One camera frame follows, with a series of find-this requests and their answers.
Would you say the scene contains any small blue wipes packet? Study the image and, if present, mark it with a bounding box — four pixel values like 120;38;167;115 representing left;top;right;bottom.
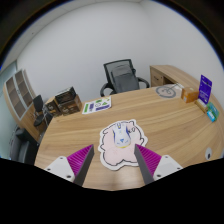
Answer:
206;110;216;122

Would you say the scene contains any dark grey chair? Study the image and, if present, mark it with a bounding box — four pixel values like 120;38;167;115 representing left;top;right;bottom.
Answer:
9;125;40;165

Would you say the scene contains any grey sheet with round print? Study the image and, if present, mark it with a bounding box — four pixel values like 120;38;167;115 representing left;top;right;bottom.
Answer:
155;84;183;100

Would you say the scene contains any green white printed leaflet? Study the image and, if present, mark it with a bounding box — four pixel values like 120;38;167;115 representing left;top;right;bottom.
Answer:
81;96;113;115

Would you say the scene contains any wooden side desk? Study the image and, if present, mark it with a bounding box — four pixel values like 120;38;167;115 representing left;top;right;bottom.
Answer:
149;64;201;89

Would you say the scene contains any brown wooden box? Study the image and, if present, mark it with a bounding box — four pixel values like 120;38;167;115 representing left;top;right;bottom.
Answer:
180;86;200;104

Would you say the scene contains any black cardboard box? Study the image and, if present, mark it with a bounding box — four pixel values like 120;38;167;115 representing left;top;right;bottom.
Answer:
54;86;77;105

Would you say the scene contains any small black swivel chair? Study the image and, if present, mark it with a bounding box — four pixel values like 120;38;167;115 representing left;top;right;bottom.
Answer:
32;94;52;128

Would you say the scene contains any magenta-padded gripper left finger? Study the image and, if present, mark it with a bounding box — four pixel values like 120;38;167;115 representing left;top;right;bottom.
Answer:
43;143;95;187

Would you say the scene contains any dark brown cardboard box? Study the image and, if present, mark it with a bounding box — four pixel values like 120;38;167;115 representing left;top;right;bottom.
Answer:
44;94;83;117

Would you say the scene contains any purple standing pouch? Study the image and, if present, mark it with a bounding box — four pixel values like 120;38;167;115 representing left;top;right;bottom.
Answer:
197;74;213;106

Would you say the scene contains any green teal wipes packet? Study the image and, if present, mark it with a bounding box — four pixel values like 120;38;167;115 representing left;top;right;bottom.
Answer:
205;101;220;123

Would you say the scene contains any black mesh office chair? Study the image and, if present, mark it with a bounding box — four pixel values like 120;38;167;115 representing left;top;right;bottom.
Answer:
99;58;151;98

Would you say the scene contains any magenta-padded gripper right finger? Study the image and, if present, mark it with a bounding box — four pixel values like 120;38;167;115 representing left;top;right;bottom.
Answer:
133;143;184;185

